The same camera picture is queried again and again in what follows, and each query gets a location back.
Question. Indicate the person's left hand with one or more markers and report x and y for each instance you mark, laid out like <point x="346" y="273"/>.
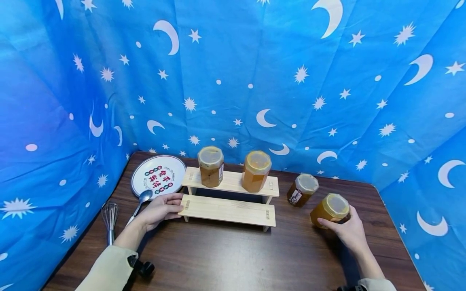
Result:
<point x="158" y="210"/>

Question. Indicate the person's right hand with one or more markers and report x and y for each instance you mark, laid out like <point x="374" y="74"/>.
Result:
<point x="349" y="232"/>

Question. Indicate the person's right thumb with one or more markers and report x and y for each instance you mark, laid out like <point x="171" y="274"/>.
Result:
<point x="327" y="223"/>

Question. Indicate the person's left thumb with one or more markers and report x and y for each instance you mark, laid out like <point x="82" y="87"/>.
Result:
<point x="174" y="217"/>

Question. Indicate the person's right fingers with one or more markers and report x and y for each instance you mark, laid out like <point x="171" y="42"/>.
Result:
<point x="347" y="214"/>

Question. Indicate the person's left fingers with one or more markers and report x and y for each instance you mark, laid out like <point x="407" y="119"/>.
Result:
<point x="174" y="198"/>

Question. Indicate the amber honey glass jar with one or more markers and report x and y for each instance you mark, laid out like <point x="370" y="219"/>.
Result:
<point x="327" y="208"/>
<point x="255" y="173"/>

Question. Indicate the two-step wooden shelf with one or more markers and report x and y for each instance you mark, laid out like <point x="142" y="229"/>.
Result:
<point x="225" y="210"/>

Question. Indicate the person's left forearm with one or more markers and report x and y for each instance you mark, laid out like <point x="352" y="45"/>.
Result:
<point x="109" y="266"/>

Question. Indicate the person's right forearm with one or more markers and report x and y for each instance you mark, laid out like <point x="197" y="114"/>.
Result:
<point x="371" y="266"/>

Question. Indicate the metal spoon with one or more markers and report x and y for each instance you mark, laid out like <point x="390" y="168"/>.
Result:
<point x="145" y="196"/>

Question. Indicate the white round printed plate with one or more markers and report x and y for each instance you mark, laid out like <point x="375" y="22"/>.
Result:
<point x="156" y="169"/>

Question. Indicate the dark labelled glass jar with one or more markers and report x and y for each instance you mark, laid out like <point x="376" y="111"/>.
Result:
<point x="300" y="192"/>

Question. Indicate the brown filled glass jar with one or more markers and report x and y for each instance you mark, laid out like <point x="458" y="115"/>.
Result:
<point x="210" y="169"/>

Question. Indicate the black wrist band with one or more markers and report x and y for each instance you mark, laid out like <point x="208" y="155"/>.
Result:
<point x="145" y="268"/>
<point x="349" y="288"/>

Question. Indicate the metal whisk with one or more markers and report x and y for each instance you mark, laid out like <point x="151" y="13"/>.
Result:
<point x="110" y="218"/>

